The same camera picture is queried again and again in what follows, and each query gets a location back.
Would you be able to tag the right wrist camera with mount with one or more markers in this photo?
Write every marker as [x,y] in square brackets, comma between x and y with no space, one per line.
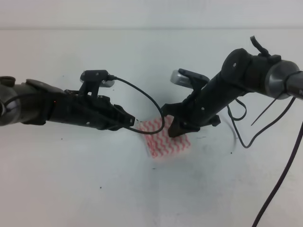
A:
[189,79]

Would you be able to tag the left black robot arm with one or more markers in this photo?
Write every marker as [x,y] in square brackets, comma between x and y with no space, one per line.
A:
[35,103]

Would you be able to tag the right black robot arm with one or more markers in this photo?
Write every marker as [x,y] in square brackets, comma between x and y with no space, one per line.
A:
[241,73]

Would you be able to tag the pink white wavy striped towel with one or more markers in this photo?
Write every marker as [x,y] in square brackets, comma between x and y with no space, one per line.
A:
[161,146]

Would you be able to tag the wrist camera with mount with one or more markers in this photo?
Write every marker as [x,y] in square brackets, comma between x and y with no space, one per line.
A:
[189,79]
[92,80]

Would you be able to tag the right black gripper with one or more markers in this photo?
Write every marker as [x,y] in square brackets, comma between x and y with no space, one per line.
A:
[198,110]

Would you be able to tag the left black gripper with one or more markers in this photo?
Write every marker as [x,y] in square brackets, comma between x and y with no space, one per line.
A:
[74,108]

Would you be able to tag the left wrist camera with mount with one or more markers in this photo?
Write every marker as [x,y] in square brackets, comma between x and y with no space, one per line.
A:
[92,80]

